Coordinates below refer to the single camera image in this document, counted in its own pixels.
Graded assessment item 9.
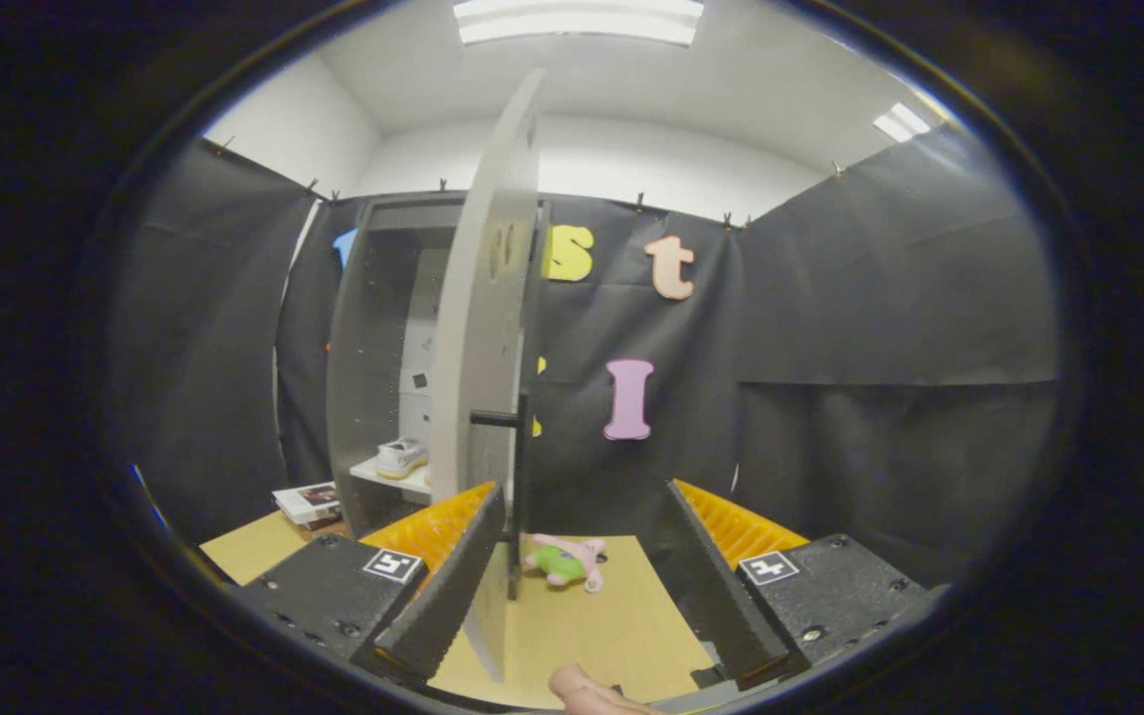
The beige shoe cabinet door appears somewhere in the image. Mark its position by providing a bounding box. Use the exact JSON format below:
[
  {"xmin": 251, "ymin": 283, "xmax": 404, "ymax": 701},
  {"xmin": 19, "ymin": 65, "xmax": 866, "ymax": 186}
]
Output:
[{"xmin": 430, "ymin": 68, "xmax": 548, "ymax": 684}]

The long ceiling light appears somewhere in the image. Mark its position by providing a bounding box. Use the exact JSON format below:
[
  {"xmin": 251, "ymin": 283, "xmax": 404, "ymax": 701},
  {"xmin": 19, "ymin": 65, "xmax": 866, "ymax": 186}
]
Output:
[{"xmin": 453, "ymin": 0, "xmax": 707, "ymax": 48}]

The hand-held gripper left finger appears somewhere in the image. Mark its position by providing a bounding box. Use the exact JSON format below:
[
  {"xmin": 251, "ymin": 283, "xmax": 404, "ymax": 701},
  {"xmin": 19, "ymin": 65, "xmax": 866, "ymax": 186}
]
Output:
[{"xmin": 234, "ymin": 482, "xmax": 508, "ymax": 686}]

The white shoe yellow sole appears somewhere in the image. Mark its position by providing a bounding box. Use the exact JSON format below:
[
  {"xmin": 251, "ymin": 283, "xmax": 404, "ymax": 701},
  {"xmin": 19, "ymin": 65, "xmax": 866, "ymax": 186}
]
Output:
[{"xmin": 374, "ymin": 437, "xmax": 430, "ymax": 481}]

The green pink plush toy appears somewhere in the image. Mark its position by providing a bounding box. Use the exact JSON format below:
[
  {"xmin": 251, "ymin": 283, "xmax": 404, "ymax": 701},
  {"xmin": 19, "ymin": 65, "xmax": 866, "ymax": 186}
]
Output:
[{"xmin": 522, "ymin": 533, "xmax": 608, "ymax": 594}]

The white book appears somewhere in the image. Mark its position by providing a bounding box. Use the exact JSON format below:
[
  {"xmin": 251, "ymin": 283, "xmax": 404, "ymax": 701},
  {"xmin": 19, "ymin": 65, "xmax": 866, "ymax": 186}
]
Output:
[{"xmin": 272, "ymin": 481, "xmax": 343, "ymax": 524}]

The black door handle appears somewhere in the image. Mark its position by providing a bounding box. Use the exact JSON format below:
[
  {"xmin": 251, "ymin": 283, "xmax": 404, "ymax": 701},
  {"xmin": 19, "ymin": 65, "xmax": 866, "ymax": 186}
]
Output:
[{"xmin": 470, "ymin": 392, "xmax": 530, "ymax": 602}]

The grey shoe cabinet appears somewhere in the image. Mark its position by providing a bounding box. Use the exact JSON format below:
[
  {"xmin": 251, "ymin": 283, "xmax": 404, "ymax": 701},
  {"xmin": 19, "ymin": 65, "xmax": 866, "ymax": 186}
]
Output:
[{"xmin": 326, "ymin": 194, "xmax": 553, "ymax": 537}]

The small ceiling light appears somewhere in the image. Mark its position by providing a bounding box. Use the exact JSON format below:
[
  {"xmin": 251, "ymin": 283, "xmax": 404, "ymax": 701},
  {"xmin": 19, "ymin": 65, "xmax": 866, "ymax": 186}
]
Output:
[{"xmin": 873, "ymin": 101, "xmax": 933, "ymax": 144}]

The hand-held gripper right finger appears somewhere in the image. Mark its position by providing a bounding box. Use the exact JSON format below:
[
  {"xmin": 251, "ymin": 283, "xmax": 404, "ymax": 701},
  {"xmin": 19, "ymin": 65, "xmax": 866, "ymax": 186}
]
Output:
[{"xmin": 666, "ymin": 479, "xmax": 952, "ymax": 693}]

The black backdrop cloth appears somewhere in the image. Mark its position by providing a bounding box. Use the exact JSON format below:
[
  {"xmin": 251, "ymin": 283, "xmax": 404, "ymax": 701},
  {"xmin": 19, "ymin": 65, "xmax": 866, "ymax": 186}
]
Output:
[{"xmin": 110, "ymin": 124, "xmax": 1065, "ymax": 587}]

